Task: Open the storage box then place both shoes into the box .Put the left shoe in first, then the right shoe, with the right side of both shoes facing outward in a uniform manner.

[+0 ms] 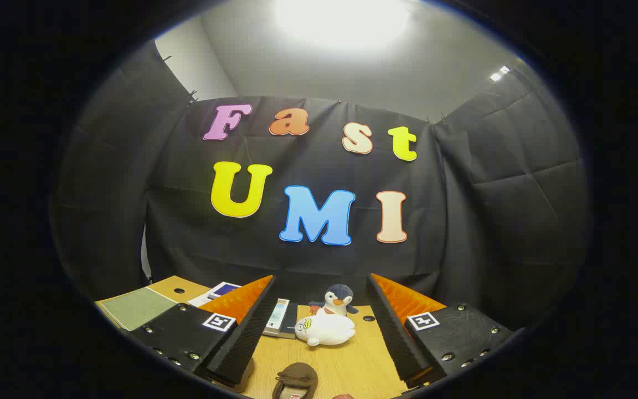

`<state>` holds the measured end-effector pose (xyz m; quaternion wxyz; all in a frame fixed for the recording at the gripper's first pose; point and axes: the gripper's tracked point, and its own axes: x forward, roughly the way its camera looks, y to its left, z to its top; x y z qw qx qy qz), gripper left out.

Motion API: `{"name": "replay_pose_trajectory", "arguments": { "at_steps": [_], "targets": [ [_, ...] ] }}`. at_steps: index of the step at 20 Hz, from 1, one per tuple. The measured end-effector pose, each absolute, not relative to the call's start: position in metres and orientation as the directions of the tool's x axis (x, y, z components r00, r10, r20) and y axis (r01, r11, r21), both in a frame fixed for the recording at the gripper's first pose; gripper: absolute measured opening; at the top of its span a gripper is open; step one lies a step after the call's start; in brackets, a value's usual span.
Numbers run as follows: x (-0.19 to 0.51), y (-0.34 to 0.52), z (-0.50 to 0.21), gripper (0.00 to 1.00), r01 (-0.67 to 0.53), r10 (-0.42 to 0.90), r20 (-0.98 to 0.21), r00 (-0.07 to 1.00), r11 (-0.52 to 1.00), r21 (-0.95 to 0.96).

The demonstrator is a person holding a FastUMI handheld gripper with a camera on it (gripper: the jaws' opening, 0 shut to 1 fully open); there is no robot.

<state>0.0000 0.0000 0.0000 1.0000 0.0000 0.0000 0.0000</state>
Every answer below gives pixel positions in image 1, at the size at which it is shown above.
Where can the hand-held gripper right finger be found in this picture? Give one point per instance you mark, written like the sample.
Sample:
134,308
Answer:
396,338

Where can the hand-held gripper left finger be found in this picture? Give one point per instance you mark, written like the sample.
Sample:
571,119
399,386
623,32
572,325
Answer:
241,338

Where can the green fabric storage box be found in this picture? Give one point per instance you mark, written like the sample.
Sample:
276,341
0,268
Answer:
136,307

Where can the white book pale blue cover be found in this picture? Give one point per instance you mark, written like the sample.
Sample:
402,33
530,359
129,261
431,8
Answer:
277,314

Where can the black book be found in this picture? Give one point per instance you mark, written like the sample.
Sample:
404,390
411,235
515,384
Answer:
291,322

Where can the white book blue photo cover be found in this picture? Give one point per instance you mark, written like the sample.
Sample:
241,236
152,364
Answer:
225,288

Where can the plain white book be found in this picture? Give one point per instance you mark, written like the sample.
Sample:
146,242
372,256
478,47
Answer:
197,301

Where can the penguin plush toy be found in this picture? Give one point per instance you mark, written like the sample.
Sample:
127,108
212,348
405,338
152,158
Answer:
336,299

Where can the white seal plush toy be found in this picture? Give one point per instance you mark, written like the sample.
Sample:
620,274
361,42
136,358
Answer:
324,330

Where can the small ceiling spot light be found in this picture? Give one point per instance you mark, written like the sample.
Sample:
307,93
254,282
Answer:
499,73

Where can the bright ceiling light panel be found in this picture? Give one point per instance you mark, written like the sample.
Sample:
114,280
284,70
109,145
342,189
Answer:
341,22

